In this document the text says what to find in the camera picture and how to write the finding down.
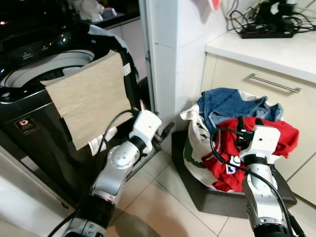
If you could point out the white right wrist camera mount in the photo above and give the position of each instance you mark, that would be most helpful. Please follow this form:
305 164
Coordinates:
265 140

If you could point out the white cabinet with dark top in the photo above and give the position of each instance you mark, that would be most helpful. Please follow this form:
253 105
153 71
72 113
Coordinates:
129 39

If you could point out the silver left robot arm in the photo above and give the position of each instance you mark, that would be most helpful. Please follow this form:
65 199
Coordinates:
114 170

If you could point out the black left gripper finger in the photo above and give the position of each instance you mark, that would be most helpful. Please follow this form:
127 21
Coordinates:
168 130

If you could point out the white plush toy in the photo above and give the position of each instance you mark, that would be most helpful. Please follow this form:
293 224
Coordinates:
88 9

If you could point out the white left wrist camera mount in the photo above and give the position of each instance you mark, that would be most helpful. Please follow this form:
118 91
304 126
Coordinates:
145 126

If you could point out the white fabric laundry basket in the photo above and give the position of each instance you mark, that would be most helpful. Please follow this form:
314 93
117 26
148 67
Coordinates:
193 148

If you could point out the pink hanging cloth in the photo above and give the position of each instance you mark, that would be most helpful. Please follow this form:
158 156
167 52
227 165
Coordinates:
212 4

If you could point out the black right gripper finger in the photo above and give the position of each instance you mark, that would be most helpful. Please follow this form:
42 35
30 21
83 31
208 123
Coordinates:
241 123
259 122

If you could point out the red garment with white trim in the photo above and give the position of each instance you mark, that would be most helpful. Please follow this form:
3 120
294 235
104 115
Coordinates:
286 136

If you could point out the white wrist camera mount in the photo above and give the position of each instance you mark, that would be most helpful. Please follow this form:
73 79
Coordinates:
265 140
145 126

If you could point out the black top-load washing machine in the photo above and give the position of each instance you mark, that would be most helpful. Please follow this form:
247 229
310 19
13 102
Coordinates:
29 143

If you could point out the beige cabinet with white countertop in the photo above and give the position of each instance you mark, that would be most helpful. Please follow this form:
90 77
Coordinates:
276 57

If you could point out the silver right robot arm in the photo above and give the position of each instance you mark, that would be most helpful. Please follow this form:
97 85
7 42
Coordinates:
260 190

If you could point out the blue denim jeans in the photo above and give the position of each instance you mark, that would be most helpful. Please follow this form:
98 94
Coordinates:
224 103

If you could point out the black power strip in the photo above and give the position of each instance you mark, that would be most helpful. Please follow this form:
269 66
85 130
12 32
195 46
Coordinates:
266 34

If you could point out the beige woven cloth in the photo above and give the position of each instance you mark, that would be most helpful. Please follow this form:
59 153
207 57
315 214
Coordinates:
91 96

